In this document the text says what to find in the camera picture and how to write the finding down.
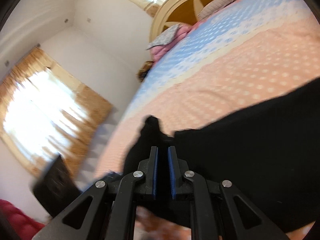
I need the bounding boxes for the black pants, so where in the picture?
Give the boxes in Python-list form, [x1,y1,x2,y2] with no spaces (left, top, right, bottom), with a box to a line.
[123,79,319,233]

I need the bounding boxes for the right hand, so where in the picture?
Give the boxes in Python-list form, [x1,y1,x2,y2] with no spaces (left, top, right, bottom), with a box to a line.
[134,206,191,239]

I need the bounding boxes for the beige side window curtain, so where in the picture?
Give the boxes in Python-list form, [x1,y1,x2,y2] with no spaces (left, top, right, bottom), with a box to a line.
[1,48,112,177]

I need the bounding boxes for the brown plush toy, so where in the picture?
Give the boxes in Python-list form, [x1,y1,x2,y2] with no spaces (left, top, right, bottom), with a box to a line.
[137,61,155,82]

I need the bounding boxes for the pink folded blanket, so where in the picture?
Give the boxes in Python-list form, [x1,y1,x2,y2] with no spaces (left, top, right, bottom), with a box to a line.
[146,21,201,63]

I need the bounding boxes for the pink blue dotted bedspread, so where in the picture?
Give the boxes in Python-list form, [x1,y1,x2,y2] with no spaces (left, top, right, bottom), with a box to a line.
[95,0,319,176]

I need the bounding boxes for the grey patterned pillow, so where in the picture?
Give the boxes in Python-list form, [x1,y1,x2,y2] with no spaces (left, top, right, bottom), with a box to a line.
[146,24,180,50]

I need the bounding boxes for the cream wooden headboard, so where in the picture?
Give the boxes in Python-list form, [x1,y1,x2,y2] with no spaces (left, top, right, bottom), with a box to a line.
[149,0,213,42]

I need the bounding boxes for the striped pillow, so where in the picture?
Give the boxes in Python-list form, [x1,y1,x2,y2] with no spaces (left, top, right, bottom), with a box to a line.
[197,0,236,21]

